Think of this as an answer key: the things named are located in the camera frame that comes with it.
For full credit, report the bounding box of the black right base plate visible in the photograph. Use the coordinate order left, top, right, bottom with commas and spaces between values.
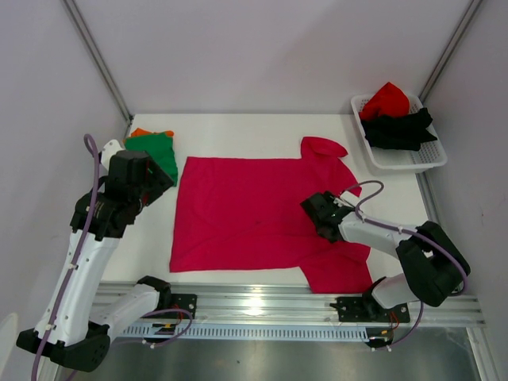
329, 296, 410, 323

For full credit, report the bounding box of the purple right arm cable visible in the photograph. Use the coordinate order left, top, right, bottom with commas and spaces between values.
337, 180, 471, 352

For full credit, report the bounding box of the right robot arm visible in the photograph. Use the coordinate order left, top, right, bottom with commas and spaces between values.
301, 191, 471, 321

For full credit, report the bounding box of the green folded t shirt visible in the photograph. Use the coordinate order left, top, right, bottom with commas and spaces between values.
124, 129, 179, 186

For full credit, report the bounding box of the orange folded t shirt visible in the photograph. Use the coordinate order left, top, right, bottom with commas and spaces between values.
129, 128, 175, 138

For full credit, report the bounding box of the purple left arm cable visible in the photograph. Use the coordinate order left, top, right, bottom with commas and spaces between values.
30, 133, 194, 381

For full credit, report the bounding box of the black t shirt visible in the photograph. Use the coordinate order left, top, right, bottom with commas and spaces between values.
361, 107, 437, 152

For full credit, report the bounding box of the aluminium corner post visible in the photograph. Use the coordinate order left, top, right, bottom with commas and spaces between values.
418, 0, 484, 103
60, 0, 133, 125

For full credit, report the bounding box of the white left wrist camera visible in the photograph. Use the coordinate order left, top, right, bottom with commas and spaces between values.
100, 139, 125, 170

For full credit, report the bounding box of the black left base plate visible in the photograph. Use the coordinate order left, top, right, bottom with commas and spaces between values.
158, 294, 198, 320

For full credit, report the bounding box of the right aluminium corner post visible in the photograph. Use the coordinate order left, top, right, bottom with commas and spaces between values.
418, 0, 484, 103

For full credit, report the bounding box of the red t shirt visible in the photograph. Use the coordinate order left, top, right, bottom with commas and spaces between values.
360, 82, 410, 121

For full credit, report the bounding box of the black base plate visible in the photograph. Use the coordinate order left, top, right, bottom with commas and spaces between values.
329, 296, 410, 323
158, 294, 198, 320

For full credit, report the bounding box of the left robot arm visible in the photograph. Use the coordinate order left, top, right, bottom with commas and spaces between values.
16, 150, 173, 372

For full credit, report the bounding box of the white slotted cable duct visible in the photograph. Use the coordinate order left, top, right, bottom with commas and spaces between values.
120, 322, 369, 342

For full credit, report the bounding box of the white plastic basket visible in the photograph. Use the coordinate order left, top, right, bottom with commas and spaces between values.
351, 87, 447, 173

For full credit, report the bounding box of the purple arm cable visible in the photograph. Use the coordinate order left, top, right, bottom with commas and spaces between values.
337, 180, 471, 352
30, 133, 194, 381

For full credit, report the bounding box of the pink t shirt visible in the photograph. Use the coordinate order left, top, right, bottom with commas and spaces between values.
169, 137, 371, 294

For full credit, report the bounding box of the aluminium front rail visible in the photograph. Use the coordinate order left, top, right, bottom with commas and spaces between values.
53, 283, 487, 329

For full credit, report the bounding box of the left aluminium corner post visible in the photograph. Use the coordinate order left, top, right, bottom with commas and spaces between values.
60, 0, 133, 125

